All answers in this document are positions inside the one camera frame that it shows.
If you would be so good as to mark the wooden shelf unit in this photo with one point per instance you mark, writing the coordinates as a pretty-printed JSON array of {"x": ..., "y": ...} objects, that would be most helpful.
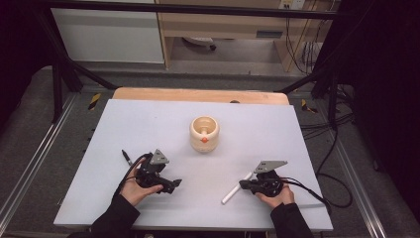
[{"x": 214, "y": 24}]

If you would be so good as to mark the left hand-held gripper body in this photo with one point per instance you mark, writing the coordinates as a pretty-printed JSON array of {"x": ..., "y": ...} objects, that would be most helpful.
[{"x": 150, "y": 175}]

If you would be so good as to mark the person's left hand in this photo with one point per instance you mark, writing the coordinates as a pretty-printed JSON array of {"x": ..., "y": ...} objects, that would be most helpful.
[{"x": 132, "y": 190}]

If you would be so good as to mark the black metal stand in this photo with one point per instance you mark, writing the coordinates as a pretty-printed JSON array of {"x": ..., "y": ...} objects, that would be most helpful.
[
  {"x": 57, "y": 86},
  {"x": 333, "y": 92}
]

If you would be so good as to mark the black pen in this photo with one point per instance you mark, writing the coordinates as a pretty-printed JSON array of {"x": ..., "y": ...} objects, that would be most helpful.
[{"x": 126, "y": 157}]

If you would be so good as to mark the white table board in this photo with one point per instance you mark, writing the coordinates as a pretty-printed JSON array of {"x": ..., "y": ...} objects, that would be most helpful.
[{"x": 148, "y": 122}]

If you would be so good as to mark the black curtain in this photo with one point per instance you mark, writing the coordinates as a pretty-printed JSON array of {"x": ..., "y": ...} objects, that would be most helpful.
[
  {"x": 386, "y": 82},
  {"x": 16, "y": 49}
]

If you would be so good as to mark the black frame crossbar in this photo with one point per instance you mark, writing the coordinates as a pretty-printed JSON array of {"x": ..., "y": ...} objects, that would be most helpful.
[{"x": 198, "y": 10}]

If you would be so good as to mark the white pen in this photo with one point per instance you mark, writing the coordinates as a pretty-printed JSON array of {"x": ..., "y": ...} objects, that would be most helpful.
[{"x": 232, "y": 192}]

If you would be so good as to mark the white cabinet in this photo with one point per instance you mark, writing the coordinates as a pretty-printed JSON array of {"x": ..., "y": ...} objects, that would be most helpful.
[{"x": 109, "y": 36}]

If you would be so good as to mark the wall socket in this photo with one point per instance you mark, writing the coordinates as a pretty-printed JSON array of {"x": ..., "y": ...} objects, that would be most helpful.
[{"x": 292, "y": 4}]

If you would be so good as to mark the person's right hand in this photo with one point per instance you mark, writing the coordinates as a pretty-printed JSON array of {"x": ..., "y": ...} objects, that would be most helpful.
[{"x": 280, "y": 200}]

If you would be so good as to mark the yellow black tape marker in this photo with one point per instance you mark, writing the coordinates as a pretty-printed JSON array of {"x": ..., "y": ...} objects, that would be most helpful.
[
  {"x": 308, "y": 106},
  {"x": 94, "y": 101}
]

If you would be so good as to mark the wooden table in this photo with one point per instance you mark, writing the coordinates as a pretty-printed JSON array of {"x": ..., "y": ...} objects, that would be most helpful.
[{"x": 198, "y": 95}]

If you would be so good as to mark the cream pen holder cup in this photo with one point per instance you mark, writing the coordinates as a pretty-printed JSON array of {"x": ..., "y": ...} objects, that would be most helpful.
[{"x": 198, "y": 142}]

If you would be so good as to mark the aluminium floor rail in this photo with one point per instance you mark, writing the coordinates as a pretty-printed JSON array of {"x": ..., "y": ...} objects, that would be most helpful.
[
  {"x": 33, "y": 162},
  {"x": 360, "y": 188}
]

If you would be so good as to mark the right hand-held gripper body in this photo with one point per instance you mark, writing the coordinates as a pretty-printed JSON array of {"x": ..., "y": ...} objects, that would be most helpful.
[{"x": 269, "y": 183}]

